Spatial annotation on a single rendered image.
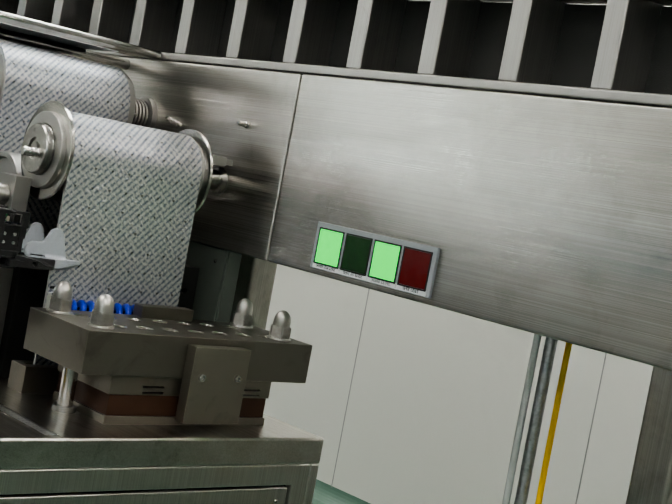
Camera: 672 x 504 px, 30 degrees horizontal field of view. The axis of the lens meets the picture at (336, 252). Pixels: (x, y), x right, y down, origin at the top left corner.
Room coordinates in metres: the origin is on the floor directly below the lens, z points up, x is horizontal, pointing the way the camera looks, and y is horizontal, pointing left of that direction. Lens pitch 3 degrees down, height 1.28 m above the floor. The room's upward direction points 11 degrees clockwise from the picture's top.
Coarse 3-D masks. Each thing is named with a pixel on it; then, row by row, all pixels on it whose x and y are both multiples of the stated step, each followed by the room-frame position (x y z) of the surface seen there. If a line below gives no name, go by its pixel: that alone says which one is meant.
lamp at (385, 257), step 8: (376, 248) 1.78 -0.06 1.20; (384, 248) 1.77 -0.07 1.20; (392, 248) 1.76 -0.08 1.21; (376, 256) 1.78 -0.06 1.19; (384, 256) 1.77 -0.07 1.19; (392, 256) 1.76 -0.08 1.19; (376, 264) 1.78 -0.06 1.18; (384, 264) 1.77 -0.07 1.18; (392, 264) 1.76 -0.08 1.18; (376, 272) 1.78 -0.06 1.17; (384, 272) 1.77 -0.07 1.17; (392, 272) 1.76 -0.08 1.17; (392, 280) 1.75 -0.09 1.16
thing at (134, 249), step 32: (64, 192) 1.82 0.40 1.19; (96, 192) 1.85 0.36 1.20; (64, 224) 1.82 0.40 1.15; (96, 224) 1.86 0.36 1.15; (128, 224) 1.90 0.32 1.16; (160, 224) 1.94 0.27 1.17; (192, 224) 1.98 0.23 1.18; (96, 256) 1.87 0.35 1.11; (128, 256) 1.90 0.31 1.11; (160, 256) 1.94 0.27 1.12; (96, 288) 1.87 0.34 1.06; (128, 288) 1.91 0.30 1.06; (160, 288) 1.95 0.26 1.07
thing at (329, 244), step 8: (320, 232) 1.88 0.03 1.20; (328, 232) 1.86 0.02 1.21; (336, 232) 1.85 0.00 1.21; (320, 240) 1.87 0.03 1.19; (328, 240) 1.86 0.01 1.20; (336, 240) 1.85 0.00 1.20; (320, 248) 1.87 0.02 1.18; (328, 248) 1.86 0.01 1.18; (336, 248) 1.85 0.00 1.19; (320, 256) 1.87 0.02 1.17; (328, 256) 1.86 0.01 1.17; (336, 256) 1.84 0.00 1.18; (328, 264) 1.85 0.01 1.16; (336, 264) 1.84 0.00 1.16
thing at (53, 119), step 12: (36, 120) 1.87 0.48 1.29; (48, 120) 1.85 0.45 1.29; (60, 120) 1.83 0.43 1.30; (60, 132) 1.82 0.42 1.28; (60, 144) 1.82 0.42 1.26; (60, 156) 1.81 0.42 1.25; (24, 168) 1.88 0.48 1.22; (48, 168) 1.83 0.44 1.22; (60, 168) 1.82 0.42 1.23; (36, 180) 1.85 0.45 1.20; (48, 180) 1.83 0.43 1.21
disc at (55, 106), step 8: (48, 104) 1.87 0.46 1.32; (56, 104) 1.85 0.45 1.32; (40, 112) 1.88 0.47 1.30; (56, 112) 1.85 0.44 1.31; (64, 112) 1.83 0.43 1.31; (64, 120) 1.83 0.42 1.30; (72, 120) 1.82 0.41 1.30; (72, 128) 1.81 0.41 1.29; (24, 136) 1.91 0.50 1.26; (72, 136) 1.81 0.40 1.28; (72, 144) 1.81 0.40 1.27; (72, 152) 1.81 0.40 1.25; (64, 160) 1.82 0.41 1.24; (72, 160) 1.81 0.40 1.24; (64, 168) 1.81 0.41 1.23; (64, 176) 1.81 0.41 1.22; (56, 184) 1.82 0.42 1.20; (32, 192) 1.87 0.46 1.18; (40, 192) 1.85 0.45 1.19; (48, 192) 1.84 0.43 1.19; (56, 192) 1.83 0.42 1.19
